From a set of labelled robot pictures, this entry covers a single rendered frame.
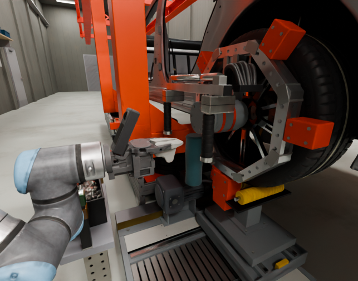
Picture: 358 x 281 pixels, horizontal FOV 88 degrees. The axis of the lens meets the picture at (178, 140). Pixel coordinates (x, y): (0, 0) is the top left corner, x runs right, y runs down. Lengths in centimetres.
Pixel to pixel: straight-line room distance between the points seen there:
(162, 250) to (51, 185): 88
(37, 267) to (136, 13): 104
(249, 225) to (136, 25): 120
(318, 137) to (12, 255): 68
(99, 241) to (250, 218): 75
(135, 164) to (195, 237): 91
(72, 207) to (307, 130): 62
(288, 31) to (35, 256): 75
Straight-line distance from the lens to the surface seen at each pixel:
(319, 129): 60
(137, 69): 109
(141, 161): 48
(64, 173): 46
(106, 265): 115
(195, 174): 93
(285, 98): 63
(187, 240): 129
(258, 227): 119
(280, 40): 67
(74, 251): 80
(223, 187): 92
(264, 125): 83
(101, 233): 82
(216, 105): 54
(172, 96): 84
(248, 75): 60
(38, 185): 48
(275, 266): 114
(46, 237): 44
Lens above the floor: 99
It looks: 18 degrees down
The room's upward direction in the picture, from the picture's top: straight up
